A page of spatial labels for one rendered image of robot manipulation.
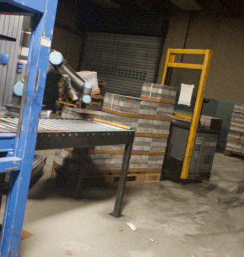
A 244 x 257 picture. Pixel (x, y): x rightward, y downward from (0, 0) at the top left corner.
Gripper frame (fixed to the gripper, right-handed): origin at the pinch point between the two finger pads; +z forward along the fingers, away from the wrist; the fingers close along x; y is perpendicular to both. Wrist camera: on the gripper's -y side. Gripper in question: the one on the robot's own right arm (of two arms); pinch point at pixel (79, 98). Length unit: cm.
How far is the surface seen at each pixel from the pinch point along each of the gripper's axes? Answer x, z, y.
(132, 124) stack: -66, 37, -49
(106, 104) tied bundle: -45, 58, -23
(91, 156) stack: -6, 21, -70
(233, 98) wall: -536, 457, -160
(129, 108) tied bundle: -65, 34, -30
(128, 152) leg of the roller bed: -22, -63, -48
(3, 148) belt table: 77, -146, 2
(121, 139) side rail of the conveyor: -14, -72, -32
